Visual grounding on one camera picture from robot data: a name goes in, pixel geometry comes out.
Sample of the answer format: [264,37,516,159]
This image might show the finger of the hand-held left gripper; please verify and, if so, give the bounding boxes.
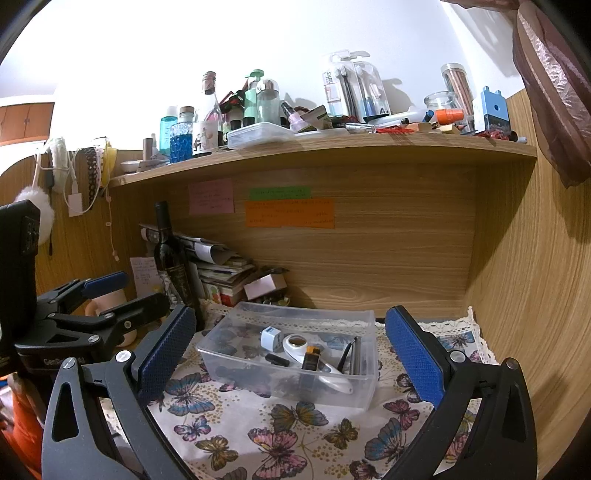
[37,271,130,315]
[46,292,171,344]

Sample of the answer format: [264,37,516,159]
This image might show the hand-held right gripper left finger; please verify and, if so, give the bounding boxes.
[41,305,197,480]

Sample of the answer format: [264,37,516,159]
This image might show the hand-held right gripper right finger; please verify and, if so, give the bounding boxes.
[384,305,539,480]

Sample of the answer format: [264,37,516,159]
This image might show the thin black tweezers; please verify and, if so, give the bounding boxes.
[337,342,358,372]

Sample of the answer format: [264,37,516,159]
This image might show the white charger plug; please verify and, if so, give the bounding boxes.
[260,326,283,354]

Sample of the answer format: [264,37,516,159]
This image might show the clear plastic storage box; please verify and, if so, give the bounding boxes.
[196,301,379,411]

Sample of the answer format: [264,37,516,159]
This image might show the white handheld magnifier device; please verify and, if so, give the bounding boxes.
[281,333,355,394]

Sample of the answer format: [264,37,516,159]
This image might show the beige ceramic mug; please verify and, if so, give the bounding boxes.
[88,288,139,347]

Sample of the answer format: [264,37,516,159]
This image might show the white paper note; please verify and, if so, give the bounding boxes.
[130,257,162,301]

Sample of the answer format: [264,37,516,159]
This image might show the dark wine bottle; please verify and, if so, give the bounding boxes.
[152,200,200,324]

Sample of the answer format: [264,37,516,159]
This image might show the white fluffy earmuffs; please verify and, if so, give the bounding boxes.
[14,137,70,245]

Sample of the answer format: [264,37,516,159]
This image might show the rolled newspaper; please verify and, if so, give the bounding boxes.
[139,223,234,264]

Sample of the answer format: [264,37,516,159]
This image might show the patterned headband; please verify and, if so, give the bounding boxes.
[85,148,102,204]

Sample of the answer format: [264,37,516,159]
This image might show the small cardboard box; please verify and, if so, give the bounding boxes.
[242,272,289,301]

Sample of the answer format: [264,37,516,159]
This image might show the yellow hanging item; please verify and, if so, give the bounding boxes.
[102,138,117,178]

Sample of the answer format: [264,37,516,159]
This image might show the butterfly print tablecloth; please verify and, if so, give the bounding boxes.
[148,302,502,480]

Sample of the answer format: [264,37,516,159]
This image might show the pink sticky note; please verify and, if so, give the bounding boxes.
[188,180,235,215]

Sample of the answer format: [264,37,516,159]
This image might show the glass jar with blue beads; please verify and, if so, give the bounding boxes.
[169,106,195,163]

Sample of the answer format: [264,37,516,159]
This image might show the teal liquid bottle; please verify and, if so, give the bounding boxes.
[159,106,180,158]

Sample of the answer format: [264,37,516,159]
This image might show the orange sticky note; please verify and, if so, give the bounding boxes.
[245,198,335,229]

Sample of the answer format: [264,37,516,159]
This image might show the green sticky note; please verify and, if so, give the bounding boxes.
[249,186,311,200]

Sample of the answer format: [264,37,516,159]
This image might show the white printed mug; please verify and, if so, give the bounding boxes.
[191,121,219,155]

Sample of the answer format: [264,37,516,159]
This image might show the clear lidded plastic case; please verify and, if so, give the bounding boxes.
[226,122,296,149]

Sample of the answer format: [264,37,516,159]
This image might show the clear glass bottle with cork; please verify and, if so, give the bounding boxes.
[194,71,222,148]

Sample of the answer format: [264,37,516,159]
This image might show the mint green pump bottle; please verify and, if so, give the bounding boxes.
[244,69,265,127]

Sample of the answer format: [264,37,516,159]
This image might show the wooden desk shelf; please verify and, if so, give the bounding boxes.
[108,127,539,188]

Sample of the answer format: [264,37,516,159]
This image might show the clear bottle with silver cap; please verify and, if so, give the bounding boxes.
[256,78,280,126]

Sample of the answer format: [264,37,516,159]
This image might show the pink nail polish bottle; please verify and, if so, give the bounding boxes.
[281,102,308,132]

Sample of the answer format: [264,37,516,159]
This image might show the dark patterned small box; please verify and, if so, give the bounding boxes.
[305,105,334,131]

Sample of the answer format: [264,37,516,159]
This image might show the empty glass jar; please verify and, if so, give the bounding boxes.
[424,91,458,118]

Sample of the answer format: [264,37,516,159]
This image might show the blue block box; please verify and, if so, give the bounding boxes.
[472,86,511,136]

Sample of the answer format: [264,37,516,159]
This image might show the clear tube of pencils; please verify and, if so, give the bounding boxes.
[440,63,475,118]

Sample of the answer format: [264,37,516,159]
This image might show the clear blister pack of brushes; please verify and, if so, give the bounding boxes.
[322,48,392,117]

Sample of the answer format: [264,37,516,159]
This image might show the white charger with cable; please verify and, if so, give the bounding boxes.
[34,148,109,216]

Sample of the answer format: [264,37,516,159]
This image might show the wooden wall cabinet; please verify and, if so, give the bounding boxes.
[0,102,55,144]

